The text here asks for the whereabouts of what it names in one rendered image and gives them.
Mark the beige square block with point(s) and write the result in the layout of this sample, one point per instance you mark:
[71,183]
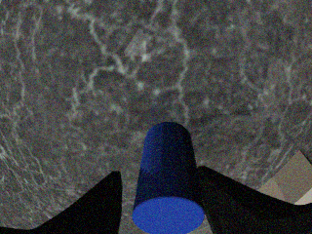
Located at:
[293,183]

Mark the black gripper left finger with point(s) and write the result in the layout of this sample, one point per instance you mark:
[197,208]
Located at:
[97,212]

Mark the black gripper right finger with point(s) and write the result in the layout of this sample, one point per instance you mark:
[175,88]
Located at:
[234,208]

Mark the dark blue cylinder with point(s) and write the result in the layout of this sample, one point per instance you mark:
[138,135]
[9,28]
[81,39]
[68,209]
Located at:
[168,199]

